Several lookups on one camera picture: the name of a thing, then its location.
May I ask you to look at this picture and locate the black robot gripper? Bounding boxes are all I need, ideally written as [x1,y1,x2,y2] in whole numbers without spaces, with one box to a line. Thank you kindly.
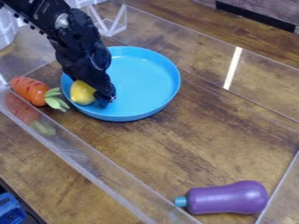
[54,40,116,108]

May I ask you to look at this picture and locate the yellow toy lemon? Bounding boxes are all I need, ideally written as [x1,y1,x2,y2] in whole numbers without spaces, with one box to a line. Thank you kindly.
[69,80,96,105]

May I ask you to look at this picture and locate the blue round tray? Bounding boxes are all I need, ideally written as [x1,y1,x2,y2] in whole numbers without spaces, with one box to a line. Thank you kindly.
[59,46,181,122]

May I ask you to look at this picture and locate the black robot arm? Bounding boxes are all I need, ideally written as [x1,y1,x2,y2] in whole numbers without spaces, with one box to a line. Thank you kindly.
[0,0,116,108]

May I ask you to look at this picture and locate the orange toy carrot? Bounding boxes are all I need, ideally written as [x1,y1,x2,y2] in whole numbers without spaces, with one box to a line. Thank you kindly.
[9,76,69,112]

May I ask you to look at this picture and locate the blue object at corner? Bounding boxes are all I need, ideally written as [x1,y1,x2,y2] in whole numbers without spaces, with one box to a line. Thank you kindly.
[0,192,25,224]

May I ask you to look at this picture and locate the purple toy eggplant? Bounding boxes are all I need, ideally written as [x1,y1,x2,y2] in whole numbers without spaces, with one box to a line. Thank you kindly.
[173,180,268,214]

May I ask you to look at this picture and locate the clear acrylic enclosure wall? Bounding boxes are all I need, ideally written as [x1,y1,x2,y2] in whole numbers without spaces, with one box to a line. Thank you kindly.
[0,0,299,224]

